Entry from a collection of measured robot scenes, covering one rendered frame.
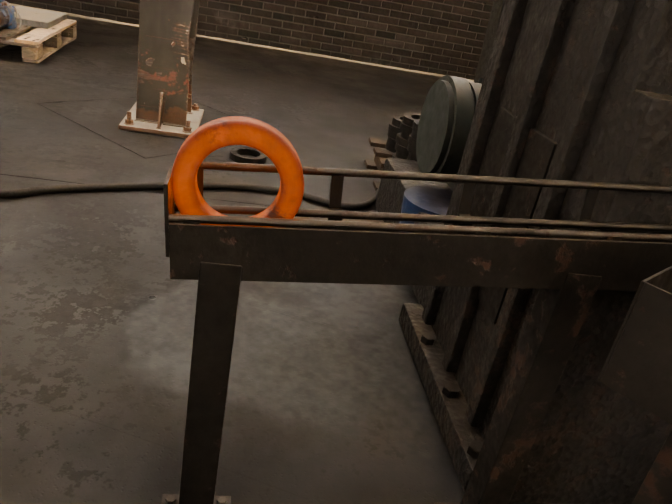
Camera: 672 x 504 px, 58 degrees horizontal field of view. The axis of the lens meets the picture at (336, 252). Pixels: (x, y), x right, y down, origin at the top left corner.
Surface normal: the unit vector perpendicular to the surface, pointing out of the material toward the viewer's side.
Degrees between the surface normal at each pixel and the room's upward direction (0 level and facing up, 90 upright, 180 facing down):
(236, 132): 90
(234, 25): 90
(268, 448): 0
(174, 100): 90
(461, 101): 45
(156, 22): 90
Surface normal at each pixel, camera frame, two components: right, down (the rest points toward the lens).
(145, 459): 0.18, -0.89
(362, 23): 0.11, 0.45
